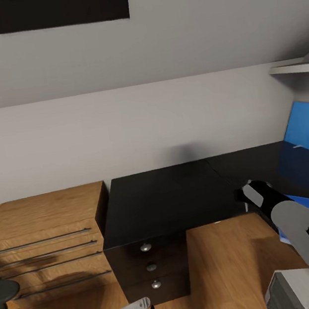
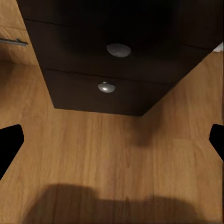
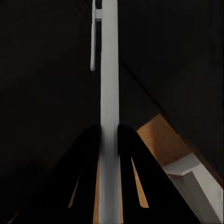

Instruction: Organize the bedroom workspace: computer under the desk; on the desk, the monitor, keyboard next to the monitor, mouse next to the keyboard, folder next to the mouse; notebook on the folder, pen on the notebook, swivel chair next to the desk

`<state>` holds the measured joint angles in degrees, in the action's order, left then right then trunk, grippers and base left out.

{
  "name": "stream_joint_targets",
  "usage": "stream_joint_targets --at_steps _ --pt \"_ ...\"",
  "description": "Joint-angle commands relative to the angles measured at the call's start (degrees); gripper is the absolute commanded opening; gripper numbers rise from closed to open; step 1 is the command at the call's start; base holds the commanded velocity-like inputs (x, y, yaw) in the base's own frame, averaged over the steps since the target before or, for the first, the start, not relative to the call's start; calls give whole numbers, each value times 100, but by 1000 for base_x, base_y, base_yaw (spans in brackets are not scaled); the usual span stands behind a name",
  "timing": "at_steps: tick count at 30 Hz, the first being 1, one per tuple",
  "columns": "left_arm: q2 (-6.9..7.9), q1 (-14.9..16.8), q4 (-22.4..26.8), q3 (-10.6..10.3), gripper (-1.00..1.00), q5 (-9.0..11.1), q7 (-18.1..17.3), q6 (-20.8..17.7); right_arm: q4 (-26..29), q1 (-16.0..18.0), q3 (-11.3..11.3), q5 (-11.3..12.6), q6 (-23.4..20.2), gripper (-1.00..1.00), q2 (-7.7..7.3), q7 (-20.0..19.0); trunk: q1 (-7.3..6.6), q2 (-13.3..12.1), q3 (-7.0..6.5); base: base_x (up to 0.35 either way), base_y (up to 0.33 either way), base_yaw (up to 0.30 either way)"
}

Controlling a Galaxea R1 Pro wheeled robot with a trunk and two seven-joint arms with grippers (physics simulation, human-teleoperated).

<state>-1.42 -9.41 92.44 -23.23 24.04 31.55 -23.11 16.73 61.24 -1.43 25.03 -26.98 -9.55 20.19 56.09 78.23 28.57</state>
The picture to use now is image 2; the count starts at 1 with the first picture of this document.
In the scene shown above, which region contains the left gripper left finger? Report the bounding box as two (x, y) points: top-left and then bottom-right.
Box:
(0, 124), (24, 180)

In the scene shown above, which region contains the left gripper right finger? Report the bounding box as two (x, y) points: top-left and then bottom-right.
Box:
(209, 124), (224, 161)

